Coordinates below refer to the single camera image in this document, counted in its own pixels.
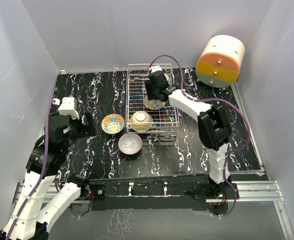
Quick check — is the white orange flower bowl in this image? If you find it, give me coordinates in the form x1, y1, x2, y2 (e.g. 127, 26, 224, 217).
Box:
143, 96, 166, 111

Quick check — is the orange blue floral bowl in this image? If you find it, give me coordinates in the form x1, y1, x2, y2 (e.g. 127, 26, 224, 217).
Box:
101, 113, 125, 135

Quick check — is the yellow teal sun bowl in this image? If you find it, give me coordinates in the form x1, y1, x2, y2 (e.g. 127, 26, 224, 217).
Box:
129, 111, 153, 132

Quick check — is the grey red-rimmed patterned bowl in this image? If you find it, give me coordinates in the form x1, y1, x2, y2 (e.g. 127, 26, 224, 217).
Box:
118, 133, 143, 155

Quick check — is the blue patterned bowl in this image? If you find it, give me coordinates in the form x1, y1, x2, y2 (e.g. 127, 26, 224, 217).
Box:
164, 73, 172, 86

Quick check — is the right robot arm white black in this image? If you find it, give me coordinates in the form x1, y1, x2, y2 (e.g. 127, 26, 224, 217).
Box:
145, 66, 231, 199

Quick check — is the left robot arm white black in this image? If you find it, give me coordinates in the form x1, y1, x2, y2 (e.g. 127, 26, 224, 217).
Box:
0, 112, 96, 240

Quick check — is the round pastel drawer cabinet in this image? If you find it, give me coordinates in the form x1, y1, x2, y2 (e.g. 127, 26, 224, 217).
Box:
195, 35, 245, 88

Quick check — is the black front mounting bar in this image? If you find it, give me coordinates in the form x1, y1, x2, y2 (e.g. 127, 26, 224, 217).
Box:
90, 174, 239, 215

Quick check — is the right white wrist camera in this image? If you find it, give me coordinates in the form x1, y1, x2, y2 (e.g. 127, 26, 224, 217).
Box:
148, 65, 162, 74

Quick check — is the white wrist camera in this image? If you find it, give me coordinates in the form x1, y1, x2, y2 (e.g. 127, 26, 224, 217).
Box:
58, 97, 79, 120
148, 65, 162, 74

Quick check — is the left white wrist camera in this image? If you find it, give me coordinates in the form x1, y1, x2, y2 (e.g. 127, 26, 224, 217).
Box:
58, 97, 79, 120

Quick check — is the white wire dish rack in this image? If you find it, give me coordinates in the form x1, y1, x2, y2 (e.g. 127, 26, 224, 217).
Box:
126, 64, 180, 136

